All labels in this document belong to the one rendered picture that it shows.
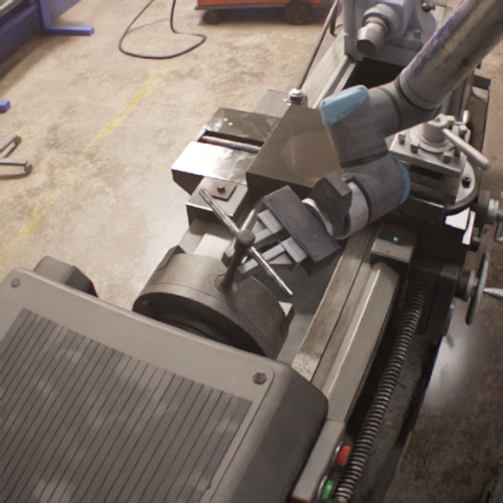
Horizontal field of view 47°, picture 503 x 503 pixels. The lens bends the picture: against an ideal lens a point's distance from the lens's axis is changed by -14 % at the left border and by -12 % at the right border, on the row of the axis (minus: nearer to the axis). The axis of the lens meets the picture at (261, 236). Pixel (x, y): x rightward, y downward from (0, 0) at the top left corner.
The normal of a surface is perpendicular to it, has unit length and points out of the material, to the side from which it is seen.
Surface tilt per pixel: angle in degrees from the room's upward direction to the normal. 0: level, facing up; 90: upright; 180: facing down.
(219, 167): 0
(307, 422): 45
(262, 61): 0
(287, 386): 38
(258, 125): 0
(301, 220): 18
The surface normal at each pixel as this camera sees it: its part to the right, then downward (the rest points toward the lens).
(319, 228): 0.22, -0.55
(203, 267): -0.07, -0.69
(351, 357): 0.51, -0.41
